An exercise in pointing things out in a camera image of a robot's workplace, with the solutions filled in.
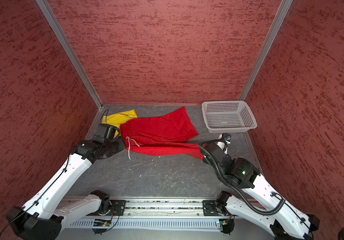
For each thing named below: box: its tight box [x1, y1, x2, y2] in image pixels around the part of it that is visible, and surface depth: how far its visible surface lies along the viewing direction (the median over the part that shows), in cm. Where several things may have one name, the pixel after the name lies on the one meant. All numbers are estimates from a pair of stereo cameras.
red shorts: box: [119, 106, 204, 160], surface depth 104 cm
